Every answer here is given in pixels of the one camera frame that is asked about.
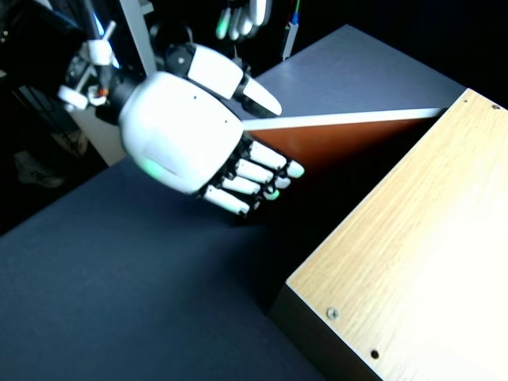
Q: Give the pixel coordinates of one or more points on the grey metal stand post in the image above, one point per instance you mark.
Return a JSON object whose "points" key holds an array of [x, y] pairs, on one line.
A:
{"points": [[139, 35]]}

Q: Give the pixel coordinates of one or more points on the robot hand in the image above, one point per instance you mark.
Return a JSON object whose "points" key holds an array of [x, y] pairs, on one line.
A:
{"points": [[178, 131], [246, 16]]}

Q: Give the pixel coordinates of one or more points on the grey table cloth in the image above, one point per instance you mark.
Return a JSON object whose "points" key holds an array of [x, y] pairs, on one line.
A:
{"points": [[119, 278]]}

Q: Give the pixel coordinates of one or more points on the light wood cabinet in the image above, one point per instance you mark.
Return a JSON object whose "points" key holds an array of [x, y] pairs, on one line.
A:
{"points": [[397, 238]]}

